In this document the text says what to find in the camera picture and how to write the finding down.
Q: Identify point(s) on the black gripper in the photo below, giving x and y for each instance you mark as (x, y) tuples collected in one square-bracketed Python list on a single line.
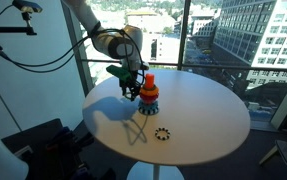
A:
[(129, 76)]

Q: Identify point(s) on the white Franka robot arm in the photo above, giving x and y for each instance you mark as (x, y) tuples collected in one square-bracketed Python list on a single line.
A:
[(116, 43)]

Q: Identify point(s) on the black white striped stacker base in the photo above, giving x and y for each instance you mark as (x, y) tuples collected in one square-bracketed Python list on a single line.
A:
[(148, 113)]

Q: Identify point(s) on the window handrail bar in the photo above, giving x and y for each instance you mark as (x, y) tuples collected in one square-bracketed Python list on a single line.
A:
[(216, 66)]

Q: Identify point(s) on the black equipment clutter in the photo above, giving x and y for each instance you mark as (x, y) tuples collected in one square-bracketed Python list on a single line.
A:
[(43, 140)]

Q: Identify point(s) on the orange stacker post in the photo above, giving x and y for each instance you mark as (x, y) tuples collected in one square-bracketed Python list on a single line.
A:
[(149, 80)]

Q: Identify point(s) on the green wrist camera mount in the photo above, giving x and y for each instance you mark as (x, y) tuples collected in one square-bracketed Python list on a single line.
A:
[(118, 71)]

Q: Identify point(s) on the camera on stand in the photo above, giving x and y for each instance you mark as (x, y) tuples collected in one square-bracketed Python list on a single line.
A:
[(26, 5)]

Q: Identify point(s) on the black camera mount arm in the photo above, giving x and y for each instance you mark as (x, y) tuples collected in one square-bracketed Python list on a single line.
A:
[(6, 29)]

